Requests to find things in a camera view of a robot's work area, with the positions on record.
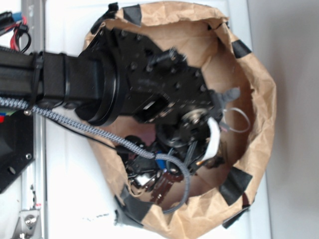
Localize red and black wires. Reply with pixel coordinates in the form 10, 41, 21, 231
0, 11, 32, 53

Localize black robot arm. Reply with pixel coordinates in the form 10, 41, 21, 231
0, 28, 222, 160

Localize white plastic board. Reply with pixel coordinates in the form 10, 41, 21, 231
45, 0, 272, 239

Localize brown paper bag tray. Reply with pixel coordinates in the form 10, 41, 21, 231
82, 1, 278, 239

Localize aluminium rail frame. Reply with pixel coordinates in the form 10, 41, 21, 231
20, 0, 48, 239

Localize grey braided cable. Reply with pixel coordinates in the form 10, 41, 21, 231
0, 97, 191, 215

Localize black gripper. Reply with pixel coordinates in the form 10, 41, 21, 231
76, 28, 223, 159

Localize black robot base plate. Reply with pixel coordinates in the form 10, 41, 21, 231
0, 111, 34, 193

